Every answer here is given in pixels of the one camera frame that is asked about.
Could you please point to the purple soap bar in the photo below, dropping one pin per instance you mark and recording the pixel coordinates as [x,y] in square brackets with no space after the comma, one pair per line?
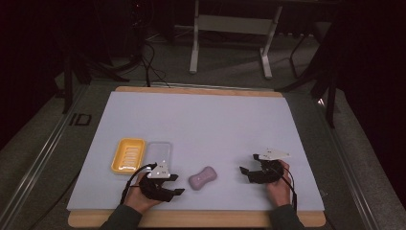
[202,178]

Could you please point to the person's right hand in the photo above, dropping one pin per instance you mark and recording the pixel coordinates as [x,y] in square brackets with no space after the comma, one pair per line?
[279,193]

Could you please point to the pale blue table mat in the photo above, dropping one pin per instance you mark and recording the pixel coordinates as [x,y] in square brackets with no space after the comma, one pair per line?
[204,127]

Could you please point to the black metal stand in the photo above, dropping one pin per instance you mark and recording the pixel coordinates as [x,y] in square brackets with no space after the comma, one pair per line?
[330,96]
[67,80]

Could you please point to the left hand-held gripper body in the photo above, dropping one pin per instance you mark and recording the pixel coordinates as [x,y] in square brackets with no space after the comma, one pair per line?
[152,188]

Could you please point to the white metal desk frame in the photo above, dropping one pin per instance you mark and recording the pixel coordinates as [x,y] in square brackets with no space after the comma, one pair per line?
[233,25]

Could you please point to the yellow soap dish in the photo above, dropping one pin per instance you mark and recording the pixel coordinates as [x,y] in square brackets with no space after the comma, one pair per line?
[128,155]

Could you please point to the clear plastic lid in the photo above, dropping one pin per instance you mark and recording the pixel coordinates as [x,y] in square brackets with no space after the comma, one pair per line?
[158,152]

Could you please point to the aluminium floor rail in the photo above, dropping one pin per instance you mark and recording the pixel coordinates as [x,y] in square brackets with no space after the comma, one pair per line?
[32,167]
[351,179]

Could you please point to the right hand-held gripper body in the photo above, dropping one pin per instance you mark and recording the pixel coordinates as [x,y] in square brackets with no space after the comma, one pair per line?
[266,174]

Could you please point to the person's left hand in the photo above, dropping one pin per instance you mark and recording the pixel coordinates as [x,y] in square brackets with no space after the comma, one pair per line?
[137,198]

